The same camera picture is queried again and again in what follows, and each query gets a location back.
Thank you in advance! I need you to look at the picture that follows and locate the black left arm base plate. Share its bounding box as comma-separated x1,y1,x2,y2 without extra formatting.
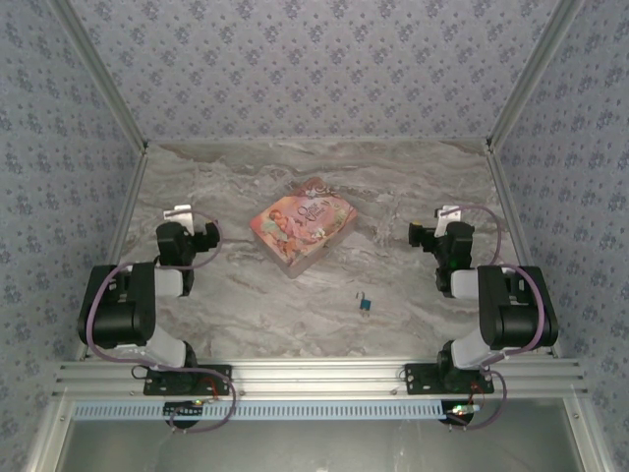
143,364,234,397

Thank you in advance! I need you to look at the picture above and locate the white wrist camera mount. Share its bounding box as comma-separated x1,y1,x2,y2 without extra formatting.
162,204,195,234
434,205,464,238

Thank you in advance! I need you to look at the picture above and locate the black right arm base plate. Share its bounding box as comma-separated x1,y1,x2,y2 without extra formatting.
403,363,495,395

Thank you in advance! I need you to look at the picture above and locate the aluminium front frame beam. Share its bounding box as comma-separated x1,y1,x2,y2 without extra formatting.
50,357,590,398

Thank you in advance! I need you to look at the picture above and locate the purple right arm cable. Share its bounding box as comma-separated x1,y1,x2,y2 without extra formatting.
444,205,547,432

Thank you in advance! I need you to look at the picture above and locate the aluminium corner frame post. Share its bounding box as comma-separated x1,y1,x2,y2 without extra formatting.
51,0,150,151
484,0,589,151

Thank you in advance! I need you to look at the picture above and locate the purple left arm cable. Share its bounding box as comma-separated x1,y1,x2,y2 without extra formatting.
84,207,239,435

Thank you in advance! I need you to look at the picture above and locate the small circuit board with leds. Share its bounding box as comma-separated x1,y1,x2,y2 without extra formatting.
163,399,203,430
443,399,481,427

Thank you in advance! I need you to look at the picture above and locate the aluminium side table rail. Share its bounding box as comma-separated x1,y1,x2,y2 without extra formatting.
76,146,150,363
486,146,563,359

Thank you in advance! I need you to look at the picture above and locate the pale slotted cable duct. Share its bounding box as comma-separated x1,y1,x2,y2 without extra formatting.
72,399,444,422

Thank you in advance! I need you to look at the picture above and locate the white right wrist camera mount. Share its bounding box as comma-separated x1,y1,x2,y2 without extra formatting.
434,205,464,238

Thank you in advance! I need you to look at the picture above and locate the pink illustrated tin box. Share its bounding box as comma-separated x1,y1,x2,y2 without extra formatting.
249,178,359,281

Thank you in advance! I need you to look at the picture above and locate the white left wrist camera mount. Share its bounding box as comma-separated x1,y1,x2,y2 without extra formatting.
162,204,195,234

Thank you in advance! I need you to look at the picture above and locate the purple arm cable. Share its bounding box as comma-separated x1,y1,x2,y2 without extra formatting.
444,205,547,432
84,207,239,435

